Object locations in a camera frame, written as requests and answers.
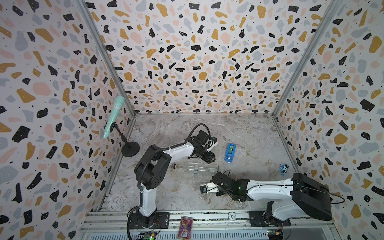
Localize small blue white connector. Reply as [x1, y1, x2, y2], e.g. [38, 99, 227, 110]
[280, 164, 289, 176]

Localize blue tape dispenser green roll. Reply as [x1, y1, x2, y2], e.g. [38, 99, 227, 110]
[225, 144, 236, 163]

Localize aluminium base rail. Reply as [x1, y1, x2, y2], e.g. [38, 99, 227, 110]
[77, 209, 341, 240]

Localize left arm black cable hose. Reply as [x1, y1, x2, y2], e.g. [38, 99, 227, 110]
[125, 122, 212, 240]

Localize clear glass wine bottle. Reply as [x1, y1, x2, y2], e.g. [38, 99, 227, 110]
[172, 163, 220, 173]

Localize mint green microphone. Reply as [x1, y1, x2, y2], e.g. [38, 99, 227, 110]
[103, 96, 125, 139]

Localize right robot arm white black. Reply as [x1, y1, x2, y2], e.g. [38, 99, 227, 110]
[200, 172, 333, 227]

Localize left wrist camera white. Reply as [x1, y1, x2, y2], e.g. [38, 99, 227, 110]
[206, 137, 218, 149]

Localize clear bubble wrap sheet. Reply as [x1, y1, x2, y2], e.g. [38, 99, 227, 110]
[169, 158, 223, 192]

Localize purple card on rail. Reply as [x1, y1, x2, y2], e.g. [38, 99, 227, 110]
[177, 216, 194, 240]

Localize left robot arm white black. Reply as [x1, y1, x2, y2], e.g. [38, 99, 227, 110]
[128, 130, 218, 229]

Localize black microphone stand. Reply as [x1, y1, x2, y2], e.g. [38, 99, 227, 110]
[110, 122, 140, 157]

